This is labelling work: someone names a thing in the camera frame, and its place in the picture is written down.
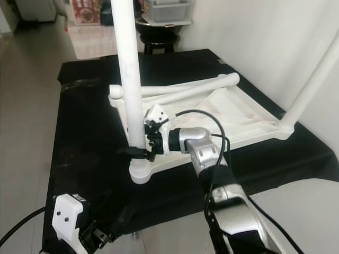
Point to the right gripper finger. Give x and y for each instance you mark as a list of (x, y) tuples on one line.
[(135, 152)]

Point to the white plastic table leg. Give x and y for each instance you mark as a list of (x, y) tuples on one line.
[(310, 84), (130, 63), (115, 92), (217, 83)]

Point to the black tablecloth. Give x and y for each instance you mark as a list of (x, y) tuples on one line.
[(85, 159)]

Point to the glossy dark tape strip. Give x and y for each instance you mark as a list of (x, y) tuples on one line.
[(82, 84)]

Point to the white plastic table top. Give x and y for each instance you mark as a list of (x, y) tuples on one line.
[(238, 111)]

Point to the grey tape piece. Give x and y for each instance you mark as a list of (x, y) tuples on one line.
[(220, 61)]

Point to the pale checkered towel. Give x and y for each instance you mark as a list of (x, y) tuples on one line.
[(90, 42)]

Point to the clear plastic storage box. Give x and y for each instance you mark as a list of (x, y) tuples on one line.
[(169, 10)]

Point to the black bag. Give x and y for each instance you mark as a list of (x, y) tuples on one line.
[(107, 13)]

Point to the red printed box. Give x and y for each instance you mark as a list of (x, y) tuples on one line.
[(86, 11)]

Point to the grey cabinet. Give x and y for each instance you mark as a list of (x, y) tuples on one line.
[(34, 9)]

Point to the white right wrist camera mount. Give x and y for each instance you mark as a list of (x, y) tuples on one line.
[(158, 112)]

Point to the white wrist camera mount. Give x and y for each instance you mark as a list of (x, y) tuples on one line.
[(69, 214), (158, 112)]

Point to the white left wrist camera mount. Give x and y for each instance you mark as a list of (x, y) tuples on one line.
[(69, 214)]

